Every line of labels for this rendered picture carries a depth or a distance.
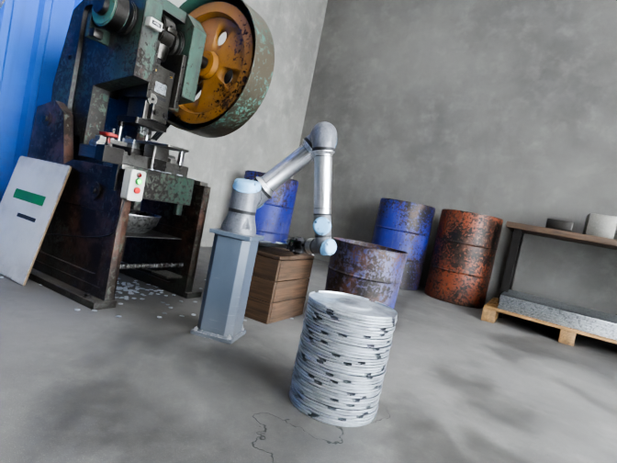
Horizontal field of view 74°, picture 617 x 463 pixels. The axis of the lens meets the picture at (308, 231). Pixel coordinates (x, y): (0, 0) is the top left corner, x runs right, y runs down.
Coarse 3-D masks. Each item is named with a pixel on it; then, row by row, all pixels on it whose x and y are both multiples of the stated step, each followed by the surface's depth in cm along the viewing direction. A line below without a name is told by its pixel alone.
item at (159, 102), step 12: (156, 72) 208; (168, 72) 214; (156, 84) 209; (168, 84) 215; (156, 96) 211; (168, 96) 217; (132, 108) 210; (144, 108) 206; (156, 108) 209; (168, 108) 219; (156, 120) 210
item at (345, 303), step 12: (312, 300) 128; (324, 300) 131; (336, 300) 132; (348, 300) 136; (360, 300) 143; (348, 312) 120; (360, 312) 125; (372, 312) 128; (384, 312) 131; (396, 312) 133
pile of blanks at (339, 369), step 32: (320, 320) 124; (352, 320) 120; (384, 320) 122; (320, 352) 123; (352, 352) 120; (384, 352) 125; (320, 384) 122; (352, 384) 122; (320, 416) 122; (352, 416) 122
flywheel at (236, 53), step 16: (192, 16) 250; (208, 16) 246; (224, 16) 240; (240, 16) 231; (208, 32) 247; (240, 32) 235; (208, 48) 247; (224, 48) 241; (240, 48) 235; (208, 64) 241; (224, 64) 240; (240, 64) 234; (208, 80) 245; (224, 80) 252; (240, 80) 229; (208, 96) 245; (224, 96) 239; (192, 112) 248; (208, 112) 239; (224, 112) 234
